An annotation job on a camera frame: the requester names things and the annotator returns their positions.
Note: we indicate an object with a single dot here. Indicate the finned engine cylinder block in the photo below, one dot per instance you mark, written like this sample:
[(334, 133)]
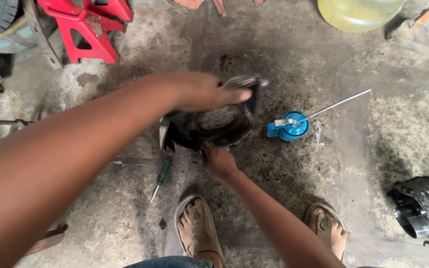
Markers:
[(426, 204)]

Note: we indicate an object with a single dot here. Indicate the blue jeans leg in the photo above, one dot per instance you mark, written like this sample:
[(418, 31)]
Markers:
[(173, 262)]

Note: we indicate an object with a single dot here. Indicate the person's left hand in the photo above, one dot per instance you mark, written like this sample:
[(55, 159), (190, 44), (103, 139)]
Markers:
[(199, 91)]

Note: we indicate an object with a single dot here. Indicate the person's foot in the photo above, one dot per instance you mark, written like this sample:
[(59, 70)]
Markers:
[(196, 230), (335, 236)]

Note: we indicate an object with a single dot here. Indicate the person's left foot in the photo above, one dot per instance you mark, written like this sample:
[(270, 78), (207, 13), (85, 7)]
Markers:
[(196, 230)]

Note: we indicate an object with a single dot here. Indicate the person's right fingers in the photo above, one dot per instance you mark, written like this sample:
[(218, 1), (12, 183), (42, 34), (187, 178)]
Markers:
[(206, 150)]

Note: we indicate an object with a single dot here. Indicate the yellow translucent plastic jug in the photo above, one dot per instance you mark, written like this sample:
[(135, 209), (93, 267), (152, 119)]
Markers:
[(356, 13)]

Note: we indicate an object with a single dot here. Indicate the person's right foot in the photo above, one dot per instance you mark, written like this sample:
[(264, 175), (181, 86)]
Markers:
[(335, 236)]

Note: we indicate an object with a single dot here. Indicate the person's left fingers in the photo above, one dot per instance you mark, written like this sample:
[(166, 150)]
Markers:
[(235, 96)]

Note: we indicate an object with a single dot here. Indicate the rusty flat metal piece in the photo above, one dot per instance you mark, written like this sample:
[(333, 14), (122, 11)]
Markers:
[(48, 238)]

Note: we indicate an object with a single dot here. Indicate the rusty metal bracket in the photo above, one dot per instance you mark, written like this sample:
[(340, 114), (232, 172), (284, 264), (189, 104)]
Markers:
[(45, 44)]

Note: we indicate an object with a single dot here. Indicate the small dark bolt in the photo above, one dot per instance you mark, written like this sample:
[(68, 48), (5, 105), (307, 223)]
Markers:
[(162, 223)]

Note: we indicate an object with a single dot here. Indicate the red metal scrap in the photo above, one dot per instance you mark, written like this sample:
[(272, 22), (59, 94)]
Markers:
[(188, 3)]

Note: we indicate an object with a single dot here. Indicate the black round engine cover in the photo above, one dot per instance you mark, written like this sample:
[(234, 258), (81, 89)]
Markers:
[(214, 126)]

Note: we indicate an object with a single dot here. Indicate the red jack stand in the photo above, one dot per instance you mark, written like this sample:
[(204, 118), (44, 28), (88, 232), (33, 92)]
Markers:
[(88, 33), (114, 7)]

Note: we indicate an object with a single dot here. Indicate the red metal strip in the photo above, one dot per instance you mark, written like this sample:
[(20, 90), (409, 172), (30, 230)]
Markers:
[(220, 6)]

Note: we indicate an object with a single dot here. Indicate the blue oil can long spout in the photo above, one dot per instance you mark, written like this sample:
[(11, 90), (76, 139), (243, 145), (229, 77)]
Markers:
[(292, 128)]

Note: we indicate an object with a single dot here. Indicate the person's right hand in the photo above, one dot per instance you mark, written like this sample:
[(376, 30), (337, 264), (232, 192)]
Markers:
[(218, 162)]

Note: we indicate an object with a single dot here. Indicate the brown sandal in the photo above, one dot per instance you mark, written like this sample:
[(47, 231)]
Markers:
[(324, 223), (184, 208)]

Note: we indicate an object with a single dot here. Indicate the small clear plastic piece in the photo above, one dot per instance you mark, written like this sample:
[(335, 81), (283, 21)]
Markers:
[(319, 134)]

